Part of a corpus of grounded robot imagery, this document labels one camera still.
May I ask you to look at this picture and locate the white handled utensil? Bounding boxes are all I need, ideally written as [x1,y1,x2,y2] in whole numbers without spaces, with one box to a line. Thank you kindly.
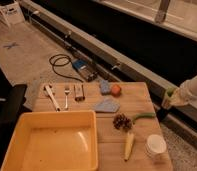
[43,85,60,112]

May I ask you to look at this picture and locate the black cable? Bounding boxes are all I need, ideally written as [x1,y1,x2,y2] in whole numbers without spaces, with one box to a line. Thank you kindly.
[48,53,85,83]

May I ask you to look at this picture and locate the blue power adapter box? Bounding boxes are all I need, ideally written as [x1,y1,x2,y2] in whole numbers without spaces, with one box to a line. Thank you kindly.
[72,59,97,82]

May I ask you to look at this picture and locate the blue folded cloth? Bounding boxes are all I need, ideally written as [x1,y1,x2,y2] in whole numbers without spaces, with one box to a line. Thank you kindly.
[93,98,120,113]

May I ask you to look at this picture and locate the brown pine cone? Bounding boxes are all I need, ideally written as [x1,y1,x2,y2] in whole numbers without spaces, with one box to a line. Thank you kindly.
[113,114,132,132]

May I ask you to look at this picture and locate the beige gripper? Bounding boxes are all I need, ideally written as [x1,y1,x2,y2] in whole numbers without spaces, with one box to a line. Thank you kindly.
[170,89,188,106]

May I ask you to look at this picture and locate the blue sponge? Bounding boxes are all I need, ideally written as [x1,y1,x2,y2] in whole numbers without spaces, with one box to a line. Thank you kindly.
[99,80,111,95]

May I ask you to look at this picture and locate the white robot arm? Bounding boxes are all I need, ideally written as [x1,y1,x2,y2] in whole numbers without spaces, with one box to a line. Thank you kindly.
[170,75,197,106]

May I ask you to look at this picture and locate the black chair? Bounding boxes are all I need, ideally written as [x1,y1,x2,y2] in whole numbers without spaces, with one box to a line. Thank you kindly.
[0,84,27,167]

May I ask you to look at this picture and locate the wooden board table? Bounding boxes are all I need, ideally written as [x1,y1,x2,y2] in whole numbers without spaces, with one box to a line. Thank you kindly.
[32,81,175,171]

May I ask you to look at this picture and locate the orange block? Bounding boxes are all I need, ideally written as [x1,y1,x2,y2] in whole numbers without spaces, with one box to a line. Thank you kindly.
[111,84,121,97]

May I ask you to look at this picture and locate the small metal box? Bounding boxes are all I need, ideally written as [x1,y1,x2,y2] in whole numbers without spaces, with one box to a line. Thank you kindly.
[74,84,85,101]

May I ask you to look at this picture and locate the green translucent cup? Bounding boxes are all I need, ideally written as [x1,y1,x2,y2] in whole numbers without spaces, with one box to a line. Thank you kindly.
[166,87,176,97]

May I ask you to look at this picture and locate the yellow plastic tray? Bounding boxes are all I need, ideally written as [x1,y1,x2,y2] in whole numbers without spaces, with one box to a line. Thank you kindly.
[0,111,98,171]

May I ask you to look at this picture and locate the silver fork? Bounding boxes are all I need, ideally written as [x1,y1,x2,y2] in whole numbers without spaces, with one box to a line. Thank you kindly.
[64,85,70,110]

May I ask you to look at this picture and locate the yellow corn cob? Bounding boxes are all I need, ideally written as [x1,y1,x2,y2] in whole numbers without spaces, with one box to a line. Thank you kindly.
[124,132,135,161]

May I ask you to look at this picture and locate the white stacked cups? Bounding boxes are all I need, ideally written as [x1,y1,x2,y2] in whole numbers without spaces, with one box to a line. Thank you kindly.
[145,134,167,160]

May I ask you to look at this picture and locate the green bean pod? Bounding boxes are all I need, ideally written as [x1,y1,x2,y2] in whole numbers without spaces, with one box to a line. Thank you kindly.
[132,113,156,124]

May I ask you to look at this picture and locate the white cardboard box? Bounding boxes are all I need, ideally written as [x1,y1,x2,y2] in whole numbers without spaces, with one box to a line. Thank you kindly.
[0,0,25,27]

